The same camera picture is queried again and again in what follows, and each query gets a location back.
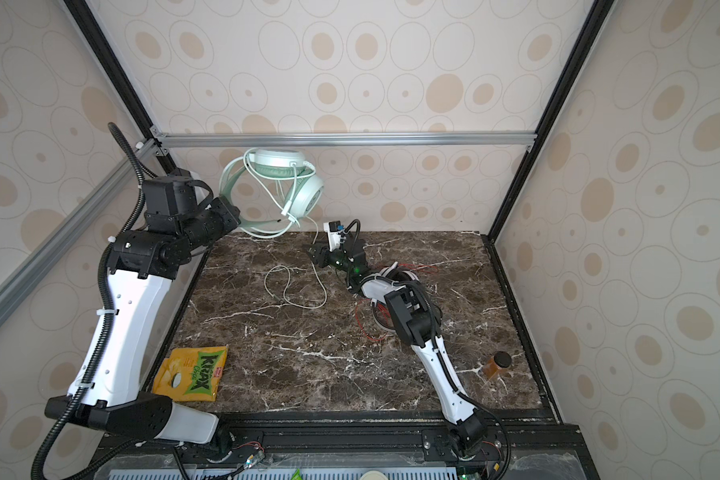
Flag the mint green headphone cable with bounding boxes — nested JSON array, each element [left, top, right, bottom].
[[242, 152, 331, 312]]

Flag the mint green headphones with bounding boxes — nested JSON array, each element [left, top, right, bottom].
[[219, 148, 325, 239]]

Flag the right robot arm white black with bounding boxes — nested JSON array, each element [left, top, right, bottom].
[[307, 220, 511, 460]]

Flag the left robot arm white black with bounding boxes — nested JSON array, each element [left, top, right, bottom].
[[30, 175, 239, 479]]

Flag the white black red headphones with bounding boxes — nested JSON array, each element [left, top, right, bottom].
[[361, 262, 420, 332]]

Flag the yellow green snack bag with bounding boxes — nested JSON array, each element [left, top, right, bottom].
[[151, 346, 228, 402]]

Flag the amber bottle black cap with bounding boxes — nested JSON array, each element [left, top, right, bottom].
[[482, 351, 512, 381]]

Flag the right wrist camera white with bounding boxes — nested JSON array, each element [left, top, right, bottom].
[[323, 220, 345, 252]]

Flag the horizontal aluminium frame bar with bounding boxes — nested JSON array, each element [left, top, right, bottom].
[[156, 131, 536, 148]]

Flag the red headphone cable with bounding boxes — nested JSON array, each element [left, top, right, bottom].
[[352, 260, 442, 344]]

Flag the left diagonal aluminium frame bar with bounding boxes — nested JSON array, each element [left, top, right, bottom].
[[0, 159, 133, 328]]

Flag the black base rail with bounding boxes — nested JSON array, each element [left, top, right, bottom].
[[94, 410, 599, 479]]

